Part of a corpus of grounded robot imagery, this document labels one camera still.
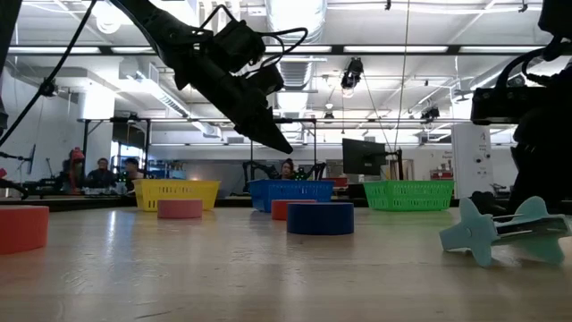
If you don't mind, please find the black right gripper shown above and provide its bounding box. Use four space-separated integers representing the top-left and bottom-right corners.
469 62 572 216

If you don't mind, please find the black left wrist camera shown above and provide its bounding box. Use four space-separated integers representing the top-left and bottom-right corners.
214 20 265 72

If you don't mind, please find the black overhead camera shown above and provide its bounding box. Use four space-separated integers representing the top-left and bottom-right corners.
341 56 365 90

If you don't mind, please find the pink tape roll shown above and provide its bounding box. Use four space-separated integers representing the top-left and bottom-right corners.
156 199 205 220

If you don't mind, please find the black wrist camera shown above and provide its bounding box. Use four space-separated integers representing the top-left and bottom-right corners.
471 87 553 127
214 20 265 72

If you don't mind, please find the black computer monitor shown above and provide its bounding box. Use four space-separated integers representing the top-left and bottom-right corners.
341 138 388 176

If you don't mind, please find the blue plastic basket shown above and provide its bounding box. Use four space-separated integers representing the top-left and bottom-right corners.
248 179 335 213

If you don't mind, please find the blue tape roll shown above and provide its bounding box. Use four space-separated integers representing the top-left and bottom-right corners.
286 202 356 236

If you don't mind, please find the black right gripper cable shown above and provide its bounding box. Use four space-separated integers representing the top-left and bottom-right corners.
494 38 564 90

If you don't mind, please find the green plastic basket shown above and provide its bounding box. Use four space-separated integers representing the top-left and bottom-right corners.
363 180 456 213

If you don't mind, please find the white column with signs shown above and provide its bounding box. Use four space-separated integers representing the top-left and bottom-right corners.
450 123 495 199

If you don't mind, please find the person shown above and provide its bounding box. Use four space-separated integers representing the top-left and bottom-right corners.
280 157 296 181
86 157 118 189
122 157 145 192

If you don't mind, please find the black background rig frame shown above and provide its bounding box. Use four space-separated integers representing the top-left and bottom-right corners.
76 116 153 191
248 117 318 180

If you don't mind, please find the silver ceiling duct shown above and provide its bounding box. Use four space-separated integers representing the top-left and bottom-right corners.
265 0 328 90

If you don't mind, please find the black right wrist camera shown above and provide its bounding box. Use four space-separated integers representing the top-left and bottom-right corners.
471 87 553 127

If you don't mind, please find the black overhead rig frame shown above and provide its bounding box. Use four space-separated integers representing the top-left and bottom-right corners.
0 43 572 56

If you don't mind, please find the yellow plastic basket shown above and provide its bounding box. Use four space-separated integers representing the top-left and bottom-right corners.
132 179 222 212

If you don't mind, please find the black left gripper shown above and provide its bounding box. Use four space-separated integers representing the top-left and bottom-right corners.
172 47 295 156

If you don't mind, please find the black hanging cable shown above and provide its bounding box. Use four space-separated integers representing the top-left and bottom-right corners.
0 0 97 148

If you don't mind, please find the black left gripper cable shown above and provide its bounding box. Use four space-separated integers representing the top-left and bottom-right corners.
198 4 309 77

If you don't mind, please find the black table frame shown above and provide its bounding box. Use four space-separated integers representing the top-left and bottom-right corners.
0 195 572 215

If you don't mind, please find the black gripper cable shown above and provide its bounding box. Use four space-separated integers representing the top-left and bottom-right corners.
198 4 309 77
494 38 564 90

